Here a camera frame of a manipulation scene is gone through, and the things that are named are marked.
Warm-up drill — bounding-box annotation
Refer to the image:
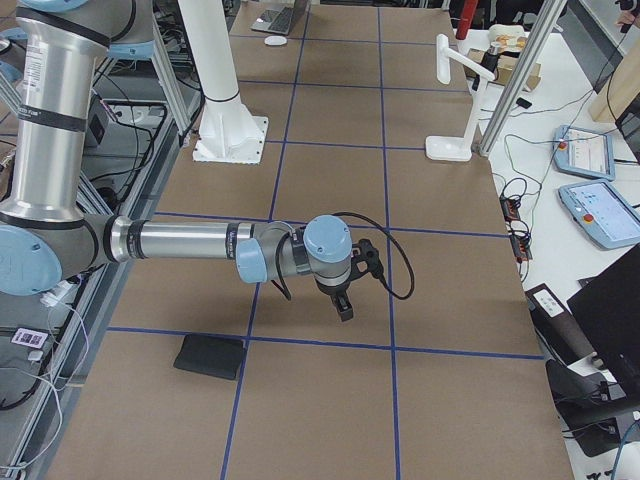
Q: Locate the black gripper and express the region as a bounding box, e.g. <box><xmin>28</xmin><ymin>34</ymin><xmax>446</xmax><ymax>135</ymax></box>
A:
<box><xmin>316</xmin><ymin>239</ymin><xmax>383</xmax><ymax>321</ymax></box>

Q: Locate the black mouse pad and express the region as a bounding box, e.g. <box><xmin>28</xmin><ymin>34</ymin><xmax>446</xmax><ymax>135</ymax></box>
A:
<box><xmin>173</xmin><ymin>334</ymin><xmax>246</xmax><ymax>380</ymax></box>

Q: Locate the grey laptop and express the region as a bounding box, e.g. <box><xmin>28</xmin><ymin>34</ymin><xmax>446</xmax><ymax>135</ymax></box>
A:
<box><xmin>250</xmin><ymin>0</ymin><xmax>309</xmax><ymax>36</ymax></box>

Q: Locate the white desk lamp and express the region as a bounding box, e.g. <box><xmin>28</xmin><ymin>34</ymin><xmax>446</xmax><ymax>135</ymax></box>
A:
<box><xmin>425</xmin><ymin>33</ymin><xmax>497</xmax><ymax>162</ymax></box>

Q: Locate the white computer mouse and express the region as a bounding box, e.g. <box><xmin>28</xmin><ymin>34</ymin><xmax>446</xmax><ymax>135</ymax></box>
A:
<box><xmin>264</xmin><ymin>35</ymin><xmax>288</xmax><ymax>47</ymax></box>

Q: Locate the near blue teach pendant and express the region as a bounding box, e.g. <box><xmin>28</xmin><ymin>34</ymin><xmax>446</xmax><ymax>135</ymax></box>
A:
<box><xmin>558</xmin><ymin>179</ymin><xmax>639</xmax><ymax>250</ymax></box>

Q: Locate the blue teach pendant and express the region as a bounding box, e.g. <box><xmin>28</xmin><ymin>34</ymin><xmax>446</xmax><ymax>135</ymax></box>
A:
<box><xmin>553</xmin><ymin>125</ymin><xmax>615</xmax><ymax>181</ymax></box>
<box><xmin>558</xmin><ymin>179</ymin><xmax>639</xmax><ymax>250</ymax></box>

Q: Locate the far blue teach pendant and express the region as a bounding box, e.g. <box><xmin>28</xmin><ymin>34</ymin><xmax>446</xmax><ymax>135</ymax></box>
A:
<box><xmin>553</xmin><ymin>125</ymin><xmax>615</xmax><ymax>181</ymax></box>

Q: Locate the black water bottle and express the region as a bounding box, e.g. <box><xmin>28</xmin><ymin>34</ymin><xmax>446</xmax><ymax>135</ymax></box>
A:
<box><xmin>481</xmin><ymin>41</ymin><xmax>501</xmax><ymax>80</ymax></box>

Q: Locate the brown cardboard box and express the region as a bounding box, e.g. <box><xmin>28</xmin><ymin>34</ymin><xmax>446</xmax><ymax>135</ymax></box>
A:
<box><xmin>466</xmin><ymin>48</ymin><xmax>541</xmax><ymax>92</ymax></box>

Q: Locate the white camera mast pedestal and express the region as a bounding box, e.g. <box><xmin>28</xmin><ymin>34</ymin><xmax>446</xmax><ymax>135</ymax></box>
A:
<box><xmin>179</xmin><ymin>0</ymin><xmax>268</xmax><ymax>165</ymax></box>

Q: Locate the aluminium frame post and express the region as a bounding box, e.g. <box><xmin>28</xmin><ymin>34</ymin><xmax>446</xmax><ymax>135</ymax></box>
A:
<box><xmin>478</xmin><ymin>0</ymin><xmax>567</xmax><ymax>157</ymax></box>

